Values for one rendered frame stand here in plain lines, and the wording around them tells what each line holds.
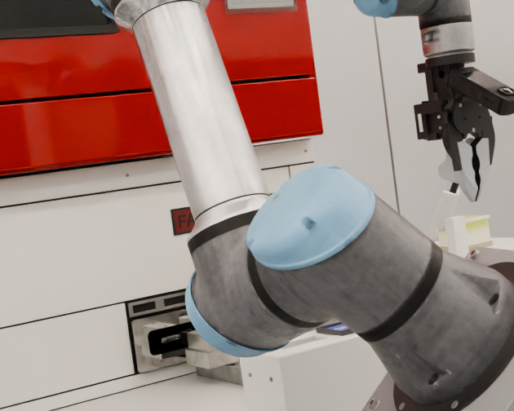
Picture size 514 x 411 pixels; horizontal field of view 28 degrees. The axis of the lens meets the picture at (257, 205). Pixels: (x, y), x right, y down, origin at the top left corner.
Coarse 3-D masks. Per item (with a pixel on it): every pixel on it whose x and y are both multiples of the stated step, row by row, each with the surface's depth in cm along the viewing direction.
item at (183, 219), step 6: (180, 210) 187; (186, 210) 188; (174, 216) 186; (180, 216) 187; (186, 216) 187; (192, 216) 188; (180, 222) 187; (186, 222) 187; (192, 222) 188; (180, 228) 187; (186, 228) 187; (192, 228) 188
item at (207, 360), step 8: (328, 320) 189; (336, 320) 189; (192, 352) 178; (200, 352) 176; (208, 352) 174; (216, 352) 174; (192, 360) 178; (200, 360) 176; (208, 360) 174; (216, 360) 174; (224, 360) 175; (232, 360) 176; (208, 368) 174
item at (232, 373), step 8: (200, 368) 184; (216, 368) 179; (224, 368) 176; (232, 368) 174; (240, 368) 172; (208, 376) 182; (216, 376) 179; (224, 376) 177; (232, 376) 175; (240, 376) 172; (240, 384) 173
